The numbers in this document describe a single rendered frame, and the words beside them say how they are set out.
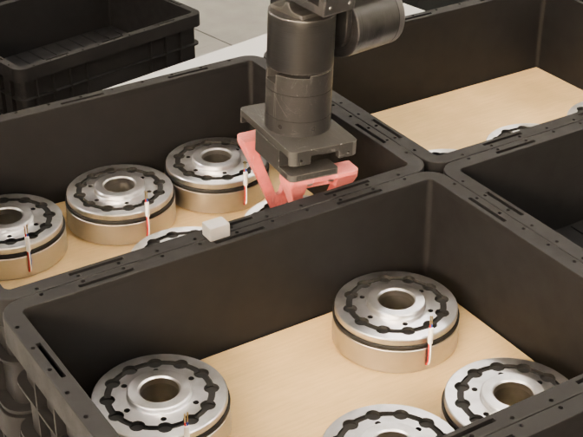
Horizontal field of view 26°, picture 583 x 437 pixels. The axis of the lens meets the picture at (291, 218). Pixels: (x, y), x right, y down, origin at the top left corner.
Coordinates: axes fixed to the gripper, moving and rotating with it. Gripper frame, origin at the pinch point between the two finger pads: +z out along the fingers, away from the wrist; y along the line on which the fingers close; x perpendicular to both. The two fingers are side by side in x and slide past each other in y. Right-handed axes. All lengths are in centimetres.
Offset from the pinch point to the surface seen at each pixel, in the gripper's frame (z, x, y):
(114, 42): 26, -23, 110
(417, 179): -6.2, -7.2, -8.6
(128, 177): 0.7, 10.4, 14.2
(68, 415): -3.5, 28.9, -23.5
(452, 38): -4.0, -32.3, 23.3
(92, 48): 27, -19, 109
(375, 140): -6.3, -7.7, -0.6
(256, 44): 15, -33, 74
